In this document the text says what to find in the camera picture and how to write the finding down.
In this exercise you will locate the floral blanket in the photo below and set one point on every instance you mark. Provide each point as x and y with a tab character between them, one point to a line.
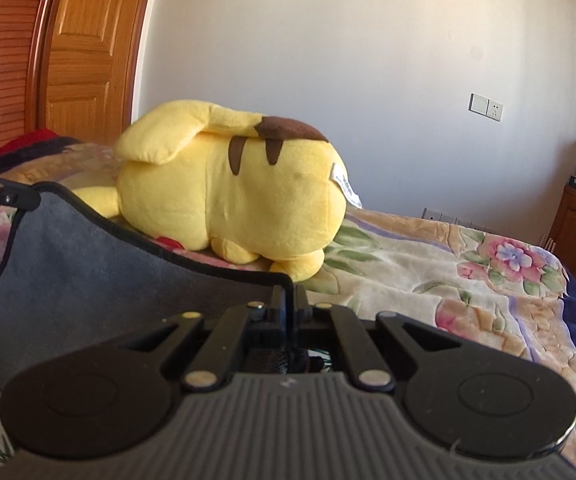
447	285

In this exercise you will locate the grey towel with black edge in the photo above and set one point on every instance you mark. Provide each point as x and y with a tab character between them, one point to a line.
93	280

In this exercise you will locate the red cloth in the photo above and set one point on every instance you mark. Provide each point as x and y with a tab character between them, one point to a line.
28	142

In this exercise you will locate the wooden door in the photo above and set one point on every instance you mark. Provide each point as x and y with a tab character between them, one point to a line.
58	50

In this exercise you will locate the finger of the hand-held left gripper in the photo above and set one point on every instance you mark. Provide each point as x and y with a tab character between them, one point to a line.
15	194

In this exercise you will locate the white wall switch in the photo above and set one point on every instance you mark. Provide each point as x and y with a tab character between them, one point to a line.
486	106

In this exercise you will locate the yellow plush toy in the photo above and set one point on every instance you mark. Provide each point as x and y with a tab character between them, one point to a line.
248	185

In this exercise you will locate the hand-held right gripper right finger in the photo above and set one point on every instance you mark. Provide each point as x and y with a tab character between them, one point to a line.
299	312

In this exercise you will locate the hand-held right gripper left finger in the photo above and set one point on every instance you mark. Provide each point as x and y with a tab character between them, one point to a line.
280	312

